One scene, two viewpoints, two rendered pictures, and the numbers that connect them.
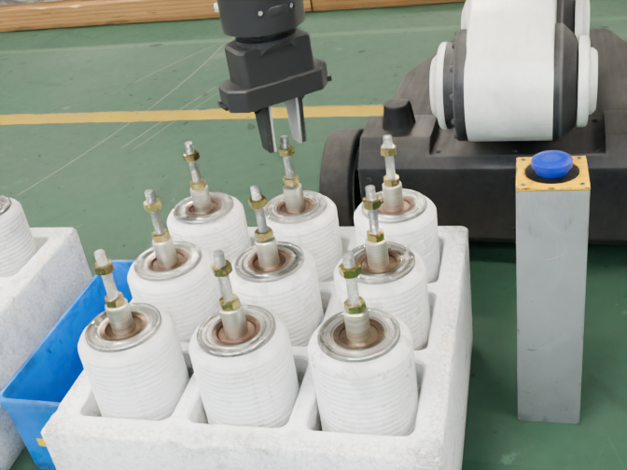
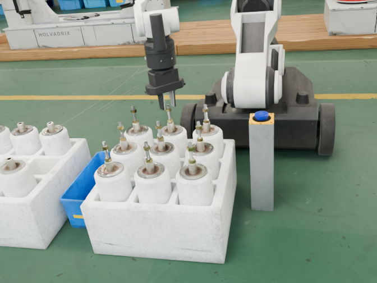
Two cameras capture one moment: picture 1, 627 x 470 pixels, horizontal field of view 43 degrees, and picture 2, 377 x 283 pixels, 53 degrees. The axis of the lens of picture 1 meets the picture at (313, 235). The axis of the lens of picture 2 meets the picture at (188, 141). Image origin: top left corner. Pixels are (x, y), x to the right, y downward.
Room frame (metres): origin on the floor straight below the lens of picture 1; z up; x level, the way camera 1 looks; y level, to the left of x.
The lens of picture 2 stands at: (-0.26, 0.02, 0.79)
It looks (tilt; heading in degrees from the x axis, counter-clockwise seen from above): 28 degrees down; 357
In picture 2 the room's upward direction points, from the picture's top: 7 degrees counter-clockwise
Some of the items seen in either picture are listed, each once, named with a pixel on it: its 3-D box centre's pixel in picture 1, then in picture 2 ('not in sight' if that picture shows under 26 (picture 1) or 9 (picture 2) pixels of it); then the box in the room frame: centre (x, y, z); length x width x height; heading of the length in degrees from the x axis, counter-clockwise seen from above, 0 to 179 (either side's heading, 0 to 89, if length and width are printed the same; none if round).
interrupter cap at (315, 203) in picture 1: (296, 207); (171, 130); (0.83, 0.02, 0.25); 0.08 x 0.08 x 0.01
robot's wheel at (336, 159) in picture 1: (349, 189); (191, 127); (1.14, -0.07, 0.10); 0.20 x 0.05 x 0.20; 160
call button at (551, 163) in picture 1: (551, 166); (261, 116); (0.70, -0.25, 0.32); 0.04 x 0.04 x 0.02
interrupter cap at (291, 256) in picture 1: (269, 262); (162, 149); (0.72, 0.05, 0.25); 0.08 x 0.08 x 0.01
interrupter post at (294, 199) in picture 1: (294, 198); (170, 127); (0.83, 0.02, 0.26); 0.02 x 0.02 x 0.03
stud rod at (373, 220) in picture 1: (373, 220); (199, 133); (0.68, -0.06, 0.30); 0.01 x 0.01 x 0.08
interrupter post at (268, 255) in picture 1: (267, 252); (161, 145); (0.72, 0.05, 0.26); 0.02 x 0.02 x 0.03
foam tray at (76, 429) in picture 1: (292, 377); (169, 192); (0.72, 0.05, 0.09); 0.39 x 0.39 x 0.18; 73
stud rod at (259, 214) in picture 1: (260, 218); (159, 132); (0.72, 0.05, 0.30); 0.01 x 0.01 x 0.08
